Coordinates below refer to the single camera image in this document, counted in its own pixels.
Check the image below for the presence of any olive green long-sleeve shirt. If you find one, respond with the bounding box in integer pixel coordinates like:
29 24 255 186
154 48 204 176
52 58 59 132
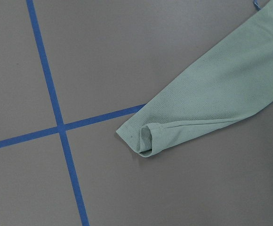
116 0 273 157

